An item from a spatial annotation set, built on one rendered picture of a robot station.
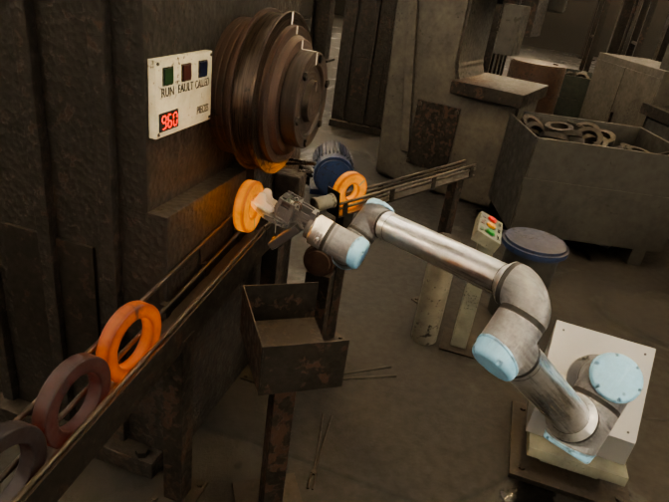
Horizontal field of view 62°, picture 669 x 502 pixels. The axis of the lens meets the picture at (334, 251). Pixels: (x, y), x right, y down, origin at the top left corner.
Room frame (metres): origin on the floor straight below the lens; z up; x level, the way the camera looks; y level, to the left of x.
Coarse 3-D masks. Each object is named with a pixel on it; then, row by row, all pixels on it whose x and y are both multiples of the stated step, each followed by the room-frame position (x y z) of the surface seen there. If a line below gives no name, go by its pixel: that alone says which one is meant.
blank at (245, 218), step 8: (248, 184) 1.48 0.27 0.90; (256, 184) 1.50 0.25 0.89; (240, 192) 1.45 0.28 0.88; (248, 192) 1.45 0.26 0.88; (256, 192) 1.51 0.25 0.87; (240, 200) 1.44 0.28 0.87; (248, 200) 1.45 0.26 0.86; (240, 208) 1.43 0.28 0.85; (248, 208) 1.46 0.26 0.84; (240, 216) 1.42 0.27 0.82; (248, 216) 1.46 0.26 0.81; (256, 216) 1.52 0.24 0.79; (240, 224) 1.43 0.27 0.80; (248, 224) 1.46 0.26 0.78; (256, 224) 1.52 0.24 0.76; (248, 232) 1.47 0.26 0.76
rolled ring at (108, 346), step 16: (128, 304) 1.00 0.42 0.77; (144, 304) 1.02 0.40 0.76; (112, 320) 0.95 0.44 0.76; (128, 320) 0.97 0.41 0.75; (144, 320) 1.05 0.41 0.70; (160, 320) 1.07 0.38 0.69; (112, 336) 0.93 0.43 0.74; (144, 336) 1.05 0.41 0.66; (96, 352) 0.91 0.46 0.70; (112, 352) 0.92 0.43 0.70; (144, 352) 1.02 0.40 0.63; (112, 368) 0.92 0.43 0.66; (128, 368) 0.97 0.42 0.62
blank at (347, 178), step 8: (344, 176) 2.05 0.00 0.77; (352, 176) 2.06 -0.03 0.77; (360, 176) 2.09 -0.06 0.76; (336, 184) 2.04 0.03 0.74; (344, 184) 2.04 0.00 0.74; (360, 184) 2.09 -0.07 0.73; (344, 192) 2.05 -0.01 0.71; (352, 192) 2.11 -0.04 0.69; (360, 192) 2.10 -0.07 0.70; (344, 200) 2.05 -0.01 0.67; (360, 200) 2.10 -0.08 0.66
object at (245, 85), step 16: (272, 16) 1.64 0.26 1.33; (288, 16) 1.66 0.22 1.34; (256, 32) 1.57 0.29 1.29; (272, 32) 1.56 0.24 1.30; (256, 48) 1.53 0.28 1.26; (240, 64) 1.51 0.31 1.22; (256, 64) 1.49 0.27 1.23; (240, 80) 1.49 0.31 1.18; (256, 80) 1.48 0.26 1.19; (240, 96) 1.48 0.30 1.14; (256, 96) 1.48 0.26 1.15; (240, 112) 1.48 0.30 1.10; (256, 112) 1.49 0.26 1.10; (240, 128) 1.49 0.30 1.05; (256, 128) 1.50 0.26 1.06; (240, 144) 1.51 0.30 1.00; (256, 144) 1.50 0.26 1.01; (256, 160) 1.52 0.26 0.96
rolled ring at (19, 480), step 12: (12, 420) 0.69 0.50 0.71; (0, 432) 0.65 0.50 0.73; (12, 432) 0.66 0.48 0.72; (24, 432) 0.68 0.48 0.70; (36, 432) 0.71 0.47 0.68; (0, 444) 0.64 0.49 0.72; (12, 444) 0.66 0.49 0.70; (24, 444) 0.69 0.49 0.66; (36, 444) 0.70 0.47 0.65; (24, 456) 0.70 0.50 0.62; (36, 456) 0.70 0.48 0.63; (24, 468) 0.69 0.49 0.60; (36, 468) 0.69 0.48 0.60; (12, 480) 0.67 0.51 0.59; (24, 480) 0.67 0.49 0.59; (12, 492) 0.66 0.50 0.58
